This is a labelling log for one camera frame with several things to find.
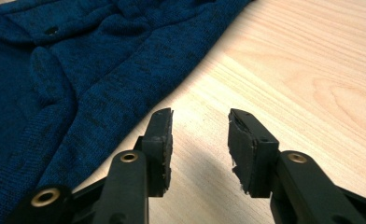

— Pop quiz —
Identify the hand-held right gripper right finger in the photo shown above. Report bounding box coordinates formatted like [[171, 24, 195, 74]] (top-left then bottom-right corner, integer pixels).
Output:
[[227, 107, 280, 199]]

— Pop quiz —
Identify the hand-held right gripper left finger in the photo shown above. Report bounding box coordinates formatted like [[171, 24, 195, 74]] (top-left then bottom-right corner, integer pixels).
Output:
[[134, 107, 175, 198]]

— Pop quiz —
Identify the blue knitted sweater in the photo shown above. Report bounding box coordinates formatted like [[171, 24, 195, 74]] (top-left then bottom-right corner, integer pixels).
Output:
[[0, 0, 254, 224]]

